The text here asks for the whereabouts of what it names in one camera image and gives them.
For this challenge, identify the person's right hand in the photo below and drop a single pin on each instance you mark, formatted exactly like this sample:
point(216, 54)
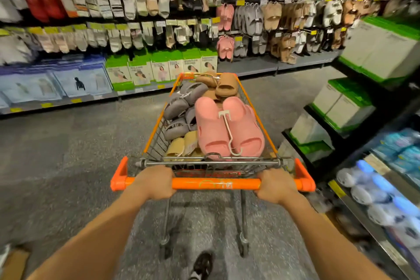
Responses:
point(275, 188)

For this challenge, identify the rows of hanging sock packets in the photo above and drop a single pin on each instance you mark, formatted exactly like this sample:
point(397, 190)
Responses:
point(131, 1)

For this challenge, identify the grey slippers pair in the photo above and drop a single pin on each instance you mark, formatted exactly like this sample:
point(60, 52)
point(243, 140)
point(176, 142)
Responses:
point(193, 91)
point(175, 130)

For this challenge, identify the person's black shoe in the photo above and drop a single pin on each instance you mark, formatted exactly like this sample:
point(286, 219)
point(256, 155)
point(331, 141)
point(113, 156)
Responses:
point(203, 265)

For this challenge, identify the yellow slippers pair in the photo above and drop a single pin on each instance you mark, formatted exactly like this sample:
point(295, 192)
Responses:
point(174, 147)

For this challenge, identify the brown cardboard box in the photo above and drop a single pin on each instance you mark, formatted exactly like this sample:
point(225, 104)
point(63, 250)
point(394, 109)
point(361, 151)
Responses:
point(14, 265)

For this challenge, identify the person's left hand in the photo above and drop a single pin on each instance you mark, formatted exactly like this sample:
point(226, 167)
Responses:
point(154, 183)

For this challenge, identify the row of blue garment packets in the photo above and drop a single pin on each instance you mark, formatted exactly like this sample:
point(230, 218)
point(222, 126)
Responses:
point(65, 83)

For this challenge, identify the white boxes with green lids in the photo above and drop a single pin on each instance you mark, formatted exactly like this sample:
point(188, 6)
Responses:
point(377, 50)

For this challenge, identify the row of green white boxes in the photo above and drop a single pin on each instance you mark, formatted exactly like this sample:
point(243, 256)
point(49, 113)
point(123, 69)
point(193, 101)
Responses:
point(141, 69)

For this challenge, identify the person's left forearm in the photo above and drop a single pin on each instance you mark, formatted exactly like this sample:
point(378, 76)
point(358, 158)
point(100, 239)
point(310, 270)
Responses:
point(98, 240)

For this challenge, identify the person's right forearm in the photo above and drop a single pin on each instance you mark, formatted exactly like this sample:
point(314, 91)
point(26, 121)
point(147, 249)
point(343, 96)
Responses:
point(328, 240)

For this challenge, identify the rows of slippers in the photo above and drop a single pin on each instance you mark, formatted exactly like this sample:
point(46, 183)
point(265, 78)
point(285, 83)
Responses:
point(272, 14)

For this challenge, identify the orange metal shopping cart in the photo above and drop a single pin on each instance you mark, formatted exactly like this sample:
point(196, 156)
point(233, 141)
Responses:
point(210, 184)

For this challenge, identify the blue and white packages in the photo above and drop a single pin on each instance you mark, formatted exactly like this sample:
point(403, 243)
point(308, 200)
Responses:
point(367, 191)

